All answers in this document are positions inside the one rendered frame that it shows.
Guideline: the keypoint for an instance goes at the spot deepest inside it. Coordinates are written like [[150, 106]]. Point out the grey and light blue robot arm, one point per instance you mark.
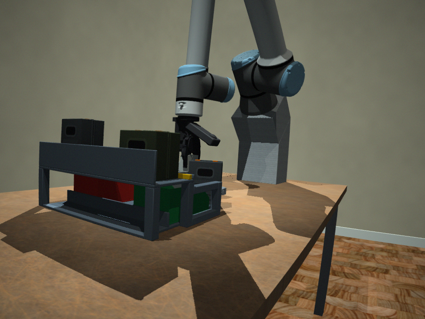
[[260, 74]]

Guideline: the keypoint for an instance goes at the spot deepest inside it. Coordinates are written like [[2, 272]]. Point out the green open bin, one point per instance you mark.
[[170, 200]]

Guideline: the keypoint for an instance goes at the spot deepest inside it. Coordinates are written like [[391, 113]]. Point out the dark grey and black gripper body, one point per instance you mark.
[[193, 140]]

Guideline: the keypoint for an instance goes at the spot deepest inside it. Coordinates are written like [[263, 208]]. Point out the olive green case with orange latches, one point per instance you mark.
[[166, 143]]

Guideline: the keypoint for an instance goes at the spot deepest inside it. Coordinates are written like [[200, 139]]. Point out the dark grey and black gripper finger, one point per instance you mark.
[[195, 156], [184, 159]]

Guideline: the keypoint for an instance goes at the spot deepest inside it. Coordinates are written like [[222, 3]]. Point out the yellow flat bar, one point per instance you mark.
[[185, 176]]

